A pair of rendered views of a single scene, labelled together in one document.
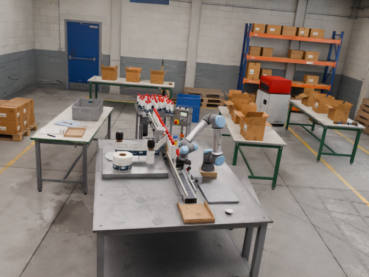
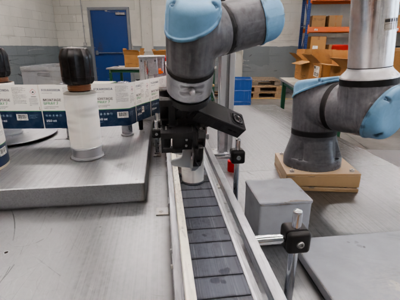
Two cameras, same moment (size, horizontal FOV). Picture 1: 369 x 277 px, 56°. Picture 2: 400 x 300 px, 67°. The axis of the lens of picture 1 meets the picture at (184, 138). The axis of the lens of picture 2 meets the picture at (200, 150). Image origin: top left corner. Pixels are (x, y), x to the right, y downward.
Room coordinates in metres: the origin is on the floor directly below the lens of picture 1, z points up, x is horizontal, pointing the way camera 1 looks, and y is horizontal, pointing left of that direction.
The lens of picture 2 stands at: (2.66, -0.07, 1.18)
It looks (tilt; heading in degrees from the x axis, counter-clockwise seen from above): 19 degrees down; 7
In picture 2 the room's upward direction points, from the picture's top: straight up
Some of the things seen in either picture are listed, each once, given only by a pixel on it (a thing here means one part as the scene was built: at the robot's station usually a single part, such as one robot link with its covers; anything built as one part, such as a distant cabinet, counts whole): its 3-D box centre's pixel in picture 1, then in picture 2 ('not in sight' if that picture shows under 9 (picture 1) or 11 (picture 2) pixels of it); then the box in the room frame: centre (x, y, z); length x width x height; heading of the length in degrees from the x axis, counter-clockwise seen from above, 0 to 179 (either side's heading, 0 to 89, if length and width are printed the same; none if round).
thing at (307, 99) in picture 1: (311, 97); not in sight; (8.02, -2.86, 0.97); 0.51 x 0.36 x 0.37; 96
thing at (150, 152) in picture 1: (150, 152); (81, 105); (3.43, 0.35, 1.03); 0.09 x 0.09 x 0.30
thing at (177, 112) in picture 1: (183, 116); not in sight; (3.70, 0.04, 1.38); 0.17 x 0.10 x 0.19; 69
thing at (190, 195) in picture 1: (173, 164); (183, 150); (3.58, 0.09, 0.86); 1.65 x 0.08 x 0.04; 14
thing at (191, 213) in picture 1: (195, 211); not in sight; (2.61, -0.15, 0.85); 0.30 x 0.26 x 0.04; 14
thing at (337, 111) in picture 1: (336, 110); not in sight; (6.78, -2.98, 0.97); 0.43 x 0.42 x 0.37; 90
